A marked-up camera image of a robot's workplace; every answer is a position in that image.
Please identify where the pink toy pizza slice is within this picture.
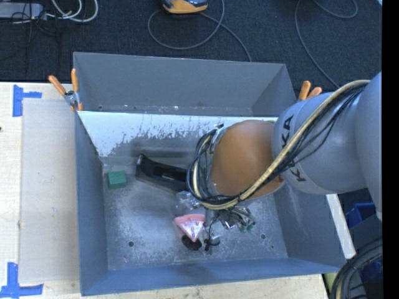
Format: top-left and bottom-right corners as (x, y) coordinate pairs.
(173, 214), (206, 243)

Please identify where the dark brown round disc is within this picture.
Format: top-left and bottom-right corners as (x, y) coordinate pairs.
(181, 235), (203, 251)

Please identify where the pale wood flat board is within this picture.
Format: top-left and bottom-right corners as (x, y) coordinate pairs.
(17, 98), (80, 285)

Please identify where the green block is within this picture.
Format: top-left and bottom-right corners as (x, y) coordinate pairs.
(107, 170), (128, 190)

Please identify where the black stapler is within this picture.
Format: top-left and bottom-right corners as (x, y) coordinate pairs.
(135, 153), (189, 194)

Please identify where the grey metal bin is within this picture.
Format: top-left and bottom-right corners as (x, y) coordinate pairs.
(72, 51), (347, 297)

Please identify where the clear glass thing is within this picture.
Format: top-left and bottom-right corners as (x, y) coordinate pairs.
(175, 191), (201, 212)

